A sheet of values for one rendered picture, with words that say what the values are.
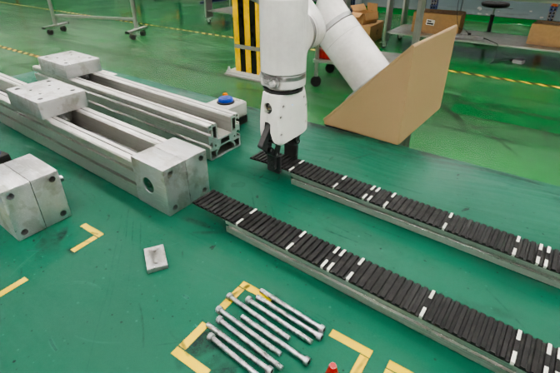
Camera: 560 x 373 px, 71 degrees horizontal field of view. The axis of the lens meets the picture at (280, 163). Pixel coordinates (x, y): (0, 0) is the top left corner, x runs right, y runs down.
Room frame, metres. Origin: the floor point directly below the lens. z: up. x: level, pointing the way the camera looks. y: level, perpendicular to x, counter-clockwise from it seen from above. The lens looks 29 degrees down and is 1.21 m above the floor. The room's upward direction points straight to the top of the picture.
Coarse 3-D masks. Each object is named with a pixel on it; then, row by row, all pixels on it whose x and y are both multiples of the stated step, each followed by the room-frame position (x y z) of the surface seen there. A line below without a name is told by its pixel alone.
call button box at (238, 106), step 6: (210, 102) 0.98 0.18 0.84; (216, 102) 0.98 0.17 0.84; (234, 102) 0.98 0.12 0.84; (240, 102) 0.98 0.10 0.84; (246, 102) 0.99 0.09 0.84; (228, 108) 0.94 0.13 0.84; (234, 108) 0.96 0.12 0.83; (240, 108) 0.97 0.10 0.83; (246, 108) 0.99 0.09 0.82; (240, 114) 0.97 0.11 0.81; (246, 114) 0.99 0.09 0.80; (240, 120) 0.97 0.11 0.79; (246, 120) 0.99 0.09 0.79
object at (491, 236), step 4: (488, 228) 0.49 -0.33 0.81; (492, 228) 0.49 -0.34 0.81; (496, 228) 0.49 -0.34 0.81; (488, 232) 0.48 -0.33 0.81; (492, 232) 0.48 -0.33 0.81; (496, 232) 0.48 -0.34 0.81; (500, 232) 0.48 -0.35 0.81; (484, 236) 0.47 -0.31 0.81; (488, 236) 0.47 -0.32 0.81; (492, 236) 0.47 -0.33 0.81; (496, 236) 0.47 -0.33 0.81; (484, 240) 0.46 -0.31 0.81; (488, 240) 0.46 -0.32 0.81; (492, 240) 0.46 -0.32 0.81; (496, 240) 0.46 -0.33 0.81; (480, 244) 0.46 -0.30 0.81; (484, 244) 0.45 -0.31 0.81; (488, 244) 0.45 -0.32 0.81; (492, 244) 0.45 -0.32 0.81; (492, 248) 0.45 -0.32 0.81
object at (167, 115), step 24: (48, 72) 1.19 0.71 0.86; (96, 72) 1.17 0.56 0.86; (96, 96) 1.03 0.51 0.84; (120, 96) 0.97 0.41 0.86; (144, 96) 1.02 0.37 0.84; (168, 96) 0.96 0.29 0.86; (120, 120) 0.98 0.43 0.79; (144, 120) 0.91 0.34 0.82; (168, 120) 0.87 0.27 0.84; (192, 120) 0.81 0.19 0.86; (216, 120) 0.86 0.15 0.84; (192, 144) 0.80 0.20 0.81; (216, 144) 0.79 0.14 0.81
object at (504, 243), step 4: (504, 232) 0.48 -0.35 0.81; (500, 236) 0.47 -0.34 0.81; (504, 236) 0.47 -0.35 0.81; (508, 236) 0.47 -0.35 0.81; (512, 236) 0.47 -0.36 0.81; (500, 240) 0.46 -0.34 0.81; (504, 240) 0.46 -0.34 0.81; (508, 240) 0.46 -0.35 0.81; (512, 240) 0.46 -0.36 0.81; (496, 244) 0.45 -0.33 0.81; (500, 244) 0.45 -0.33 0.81; (504, 244) 0.45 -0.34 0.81; (508, 244) 0.45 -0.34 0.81; (496, 248) 0.44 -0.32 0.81; (500, 248) 0.44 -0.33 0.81; (504, 248) 0.44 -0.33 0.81; (508, 248) 0.44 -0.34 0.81; (504, 252) 0.44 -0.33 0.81; (508, 252) 0.44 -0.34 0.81
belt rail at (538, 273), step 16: (320, 192) 0.63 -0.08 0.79; (336, 192) 0.61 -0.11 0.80; (368, 208) 0.57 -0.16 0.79; (384, 208) 0.56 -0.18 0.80; (400, 224) 0.54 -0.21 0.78; (416, 224) 0.53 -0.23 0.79; (448, 240) 0.49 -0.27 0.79; (464, 240) 0.48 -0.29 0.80; (480, 256) 0.46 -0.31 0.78; (496, 256) 0.45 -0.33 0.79; (512, 256) 0.44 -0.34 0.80; (528, 272) 0.42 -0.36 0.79; (544, 272) 0.42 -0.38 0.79
